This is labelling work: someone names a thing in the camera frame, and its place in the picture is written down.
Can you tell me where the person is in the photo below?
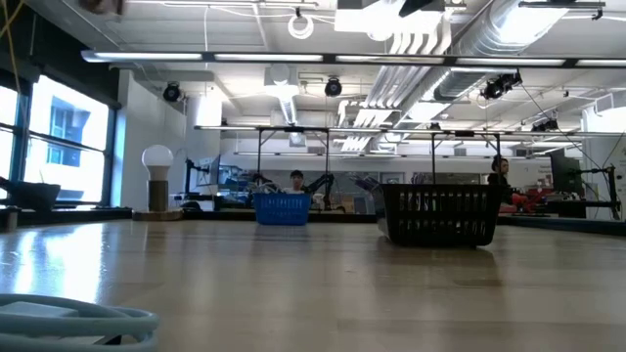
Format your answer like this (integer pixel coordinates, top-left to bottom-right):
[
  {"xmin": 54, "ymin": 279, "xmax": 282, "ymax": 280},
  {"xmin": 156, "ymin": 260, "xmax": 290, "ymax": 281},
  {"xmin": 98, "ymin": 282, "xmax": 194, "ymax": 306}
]
[
  {"xmin": 285, "ymin": 169, "xmax": 307, "ymax": 196},
  {"xmin": 487, "ymin": 154, "xmax": 514, "ymax": 206}
]

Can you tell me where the light blue coiled cable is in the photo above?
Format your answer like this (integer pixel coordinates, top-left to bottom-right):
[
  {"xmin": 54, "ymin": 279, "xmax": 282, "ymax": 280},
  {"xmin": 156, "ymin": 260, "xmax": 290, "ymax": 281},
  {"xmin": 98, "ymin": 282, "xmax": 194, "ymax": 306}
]
[{"xmin": 0, "ymin": 293, "xmax": 161, "ymax": 352}]

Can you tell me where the black overhead camera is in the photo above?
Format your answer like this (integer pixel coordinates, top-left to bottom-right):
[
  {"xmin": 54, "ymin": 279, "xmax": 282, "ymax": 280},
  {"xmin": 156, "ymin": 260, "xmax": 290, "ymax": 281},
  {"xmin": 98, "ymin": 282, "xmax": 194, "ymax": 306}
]
[{"xmin": 479, "ymin": 70, "xmax": 523, "ymax": 102}]

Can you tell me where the grey computer monitor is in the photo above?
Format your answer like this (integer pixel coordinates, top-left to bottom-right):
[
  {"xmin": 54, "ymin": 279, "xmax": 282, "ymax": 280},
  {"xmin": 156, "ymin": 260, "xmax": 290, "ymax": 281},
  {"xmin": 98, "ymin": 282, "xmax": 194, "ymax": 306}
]
[{"xmin": 184, "ymin": 154, "xmax": 222, "ymax": 197}]

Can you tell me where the yellow cord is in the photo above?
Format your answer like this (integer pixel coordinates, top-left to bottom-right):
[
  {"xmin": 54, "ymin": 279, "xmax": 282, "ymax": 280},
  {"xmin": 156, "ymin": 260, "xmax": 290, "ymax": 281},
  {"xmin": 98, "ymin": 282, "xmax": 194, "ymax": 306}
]
[{"xmin": 0, "ymin": 0, "xmax": 25, "ymax": 121}]

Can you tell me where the white globe lamp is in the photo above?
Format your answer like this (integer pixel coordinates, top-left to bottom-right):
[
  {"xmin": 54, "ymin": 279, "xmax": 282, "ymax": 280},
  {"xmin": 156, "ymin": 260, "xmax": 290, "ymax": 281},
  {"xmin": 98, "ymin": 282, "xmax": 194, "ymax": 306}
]
[{"xmin": 141, "ymin": 144, "xmax": 175, "ymax": 214}]

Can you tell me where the black computer monitor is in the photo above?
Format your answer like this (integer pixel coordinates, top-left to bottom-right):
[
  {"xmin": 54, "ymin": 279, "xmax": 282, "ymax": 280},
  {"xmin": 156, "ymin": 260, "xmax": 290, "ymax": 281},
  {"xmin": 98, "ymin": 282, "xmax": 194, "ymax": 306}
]
[{"xmin": 549, "ymin": 148, "xmax": 584, "ymax": 198}]

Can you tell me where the white ceiling light panel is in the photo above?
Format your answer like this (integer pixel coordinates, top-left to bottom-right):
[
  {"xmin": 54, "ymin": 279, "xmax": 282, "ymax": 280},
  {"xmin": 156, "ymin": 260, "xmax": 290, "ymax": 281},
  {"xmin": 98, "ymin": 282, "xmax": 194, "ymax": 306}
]
[{"xmin": 334, "ymin": 7, "xmax": 454, "ymax": 55}]

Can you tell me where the blue plastic basket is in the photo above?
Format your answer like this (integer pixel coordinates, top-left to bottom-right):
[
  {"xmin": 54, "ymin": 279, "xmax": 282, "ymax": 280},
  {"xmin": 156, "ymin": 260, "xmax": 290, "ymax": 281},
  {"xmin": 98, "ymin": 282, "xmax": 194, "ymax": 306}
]
[{"xmin": 251, "ymin": 192, "xmax": 313, "ymax": 227}]

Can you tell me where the grey cable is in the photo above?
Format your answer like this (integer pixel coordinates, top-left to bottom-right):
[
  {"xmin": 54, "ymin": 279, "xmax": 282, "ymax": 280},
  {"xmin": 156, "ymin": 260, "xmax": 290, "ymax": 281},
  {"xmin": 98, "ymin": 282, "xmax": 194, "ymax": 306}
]
[{"xmin": 254, "ymin": 181, "xmax": 284, "ymax": 196}]

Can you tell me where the black overhead bar with lights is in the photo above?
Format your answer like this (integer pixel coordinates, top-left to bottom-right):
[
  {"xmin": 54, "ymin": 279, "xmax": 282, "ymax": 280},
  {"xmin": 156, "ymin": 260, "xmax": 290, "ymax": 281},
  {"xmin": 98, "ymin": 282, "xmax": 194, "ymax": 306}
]
[{"xmin": 80, "ymin": 48, "xmax": 626, "ymax": 69}]

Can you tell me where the white cable ring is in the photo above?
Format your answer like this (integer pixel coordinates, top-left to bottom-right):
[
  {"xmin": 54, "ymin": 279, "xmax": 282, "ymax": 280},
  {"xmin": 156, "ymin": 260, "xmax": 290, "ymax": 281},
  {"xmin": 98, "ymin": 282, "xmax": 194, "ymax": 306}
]
[{"xmin": 287, "ymin": 13, "xmax": 315, "ymax": 40}]

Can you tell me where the round wooden lamp base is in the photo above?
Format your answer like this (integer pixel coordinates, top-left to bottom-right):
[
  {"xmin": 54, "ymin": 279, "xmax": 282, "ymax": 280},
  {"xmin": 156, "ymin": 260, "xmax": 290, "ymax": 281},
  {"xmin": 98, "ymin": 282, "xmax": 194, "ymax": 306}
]
[{"xmin": 132, "ymin": 208, "xmax": 185, "ymax": 222}]

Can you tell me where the black bulky device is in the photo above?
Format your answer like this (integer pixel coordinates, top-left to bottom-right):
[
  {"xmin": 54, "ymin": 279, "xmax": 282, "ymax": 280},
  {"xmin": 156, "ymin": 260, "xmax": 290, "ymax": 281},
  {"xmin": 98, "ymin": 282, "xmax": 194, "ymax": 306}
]
[{"xmin": 0, "ymin": 175, "xmax": 63, "ymax": 212}]

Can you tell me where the black plastic basket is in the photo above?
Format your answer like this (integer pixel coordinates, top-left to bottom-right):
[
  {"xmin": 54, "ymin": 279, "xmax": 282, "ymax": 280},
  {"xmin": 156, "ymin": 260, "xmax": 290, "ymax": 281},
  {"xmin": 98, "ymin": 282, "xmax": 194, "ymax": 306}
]
[{"xmin": 378, "ymin": 183, "xmax": 504, "ymax": 247}]

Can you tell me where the black background station frame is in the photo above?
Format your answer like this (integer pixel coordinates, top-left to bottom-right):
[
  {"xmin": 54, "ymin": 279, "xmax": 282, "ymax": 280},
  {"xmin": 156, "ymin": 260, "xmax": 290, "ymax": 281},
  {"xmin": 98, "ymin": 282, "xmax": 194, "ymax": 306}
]
[
  {"xmin": 428, "ymin": 129, "xmax": 504, "ymax": 187},
  {"xmin": 253, "ymin": 125, "xmax": 333, "ymax": 197}
]

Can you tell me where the red machine part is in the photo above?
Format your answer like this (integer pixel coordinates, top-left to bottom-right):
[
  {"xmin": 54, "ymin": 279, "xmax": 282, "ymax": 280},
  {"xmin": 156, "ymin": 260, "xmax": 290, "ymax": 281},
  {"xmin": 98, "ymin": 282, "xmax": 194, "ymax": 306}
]
[{"xmin": 511, "ymin": 191, "xmax": 545, "ymax": 214}]

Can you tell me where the silver ventilation duct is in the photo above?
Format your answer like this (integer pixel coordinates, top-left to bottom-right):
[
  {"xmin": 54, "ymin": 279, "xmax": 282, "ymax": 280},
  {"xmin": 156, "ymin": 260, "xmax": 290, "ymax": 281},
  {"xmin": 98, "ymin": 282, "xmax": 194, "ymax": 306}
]
[{"xmin": 432, "ymin": 0, "xmax": 571, "ymax": 102}]

